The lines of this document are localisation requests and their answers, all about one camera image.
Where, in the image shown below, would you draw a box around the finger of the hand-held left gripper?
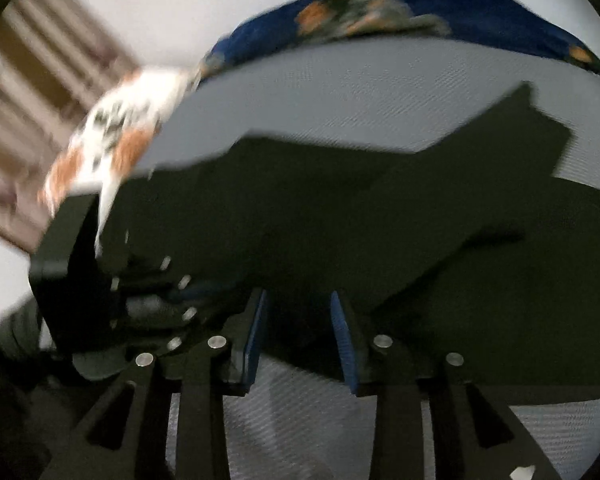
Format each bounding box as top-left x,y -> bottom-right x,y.
122,254 -> 241,308
120,305 -> 206,358

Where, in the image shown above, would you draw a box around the grey mesh mat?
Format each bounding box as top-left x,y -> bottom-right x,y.
130,35 -> 600,480

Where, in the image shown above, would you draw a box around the white floral pillow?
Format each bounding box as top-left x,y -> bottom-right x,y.
37,66 -> 201,257

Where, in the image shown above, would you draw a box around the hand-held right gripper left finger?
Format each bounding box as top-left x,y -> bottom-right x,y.
40,287 -> 271,480

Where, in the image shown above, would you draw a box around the blue floral blanket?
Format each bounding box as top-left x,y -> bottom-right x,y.
199,0 -> 600,81

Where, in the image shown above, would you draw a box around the brown slatted wooden panel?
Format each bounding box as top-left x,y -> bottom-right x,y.
0,0 -> 141,256

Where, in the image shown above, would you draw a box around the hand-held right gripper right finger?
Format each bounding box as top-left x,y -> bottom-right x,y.
330,290 -> 563,480

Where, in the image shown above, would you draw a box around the black pants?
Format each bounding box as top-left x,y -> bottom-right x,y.
95,82 -> 600,406

